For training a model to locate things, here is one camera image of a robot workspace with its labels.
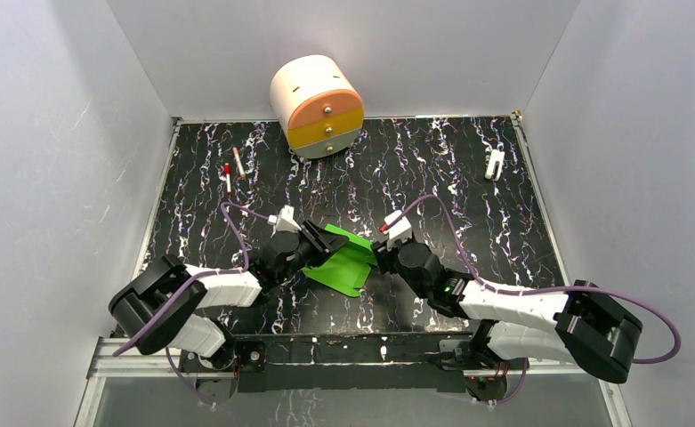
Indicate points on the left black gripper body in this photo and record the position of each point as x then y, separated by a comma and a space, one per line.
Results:
313, 238

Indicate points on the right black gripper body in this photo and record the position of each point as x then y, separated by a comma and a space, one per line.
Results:
387, 260

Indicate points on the green paper box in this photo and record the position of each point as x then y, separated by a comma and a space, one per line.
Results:
348, 269

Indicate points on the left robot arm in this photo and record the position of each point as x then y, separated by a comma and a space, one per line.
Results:
158, 309

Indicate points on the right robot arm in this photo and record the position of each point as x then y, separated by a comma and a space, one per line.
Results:
579, 326

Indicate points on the red capped marker pen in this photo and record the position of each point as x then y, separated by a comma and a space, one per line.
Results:
227, 178

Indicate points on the pink marker pen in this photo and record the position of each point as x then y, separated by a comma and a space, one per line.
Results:
239, 164

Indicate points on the round three-drawer storage cabinet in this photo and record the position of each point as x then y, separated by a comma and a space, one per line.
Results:
317, 107

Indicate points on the small white plastic clip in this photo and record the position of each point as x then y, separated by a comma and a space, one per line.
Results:
495, 165

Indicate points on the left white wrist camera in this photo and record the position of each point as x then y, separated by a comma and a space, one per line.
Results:
284, 221

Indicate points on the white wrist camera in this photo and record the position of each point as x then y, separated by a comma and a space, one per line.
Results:
396, 228
284, 221

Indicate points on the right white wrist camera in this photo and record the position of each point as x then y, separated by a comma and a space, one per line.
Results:
396, 228

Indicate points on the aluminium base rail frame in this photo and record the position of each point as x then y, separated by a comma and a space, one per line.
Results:
340, 380

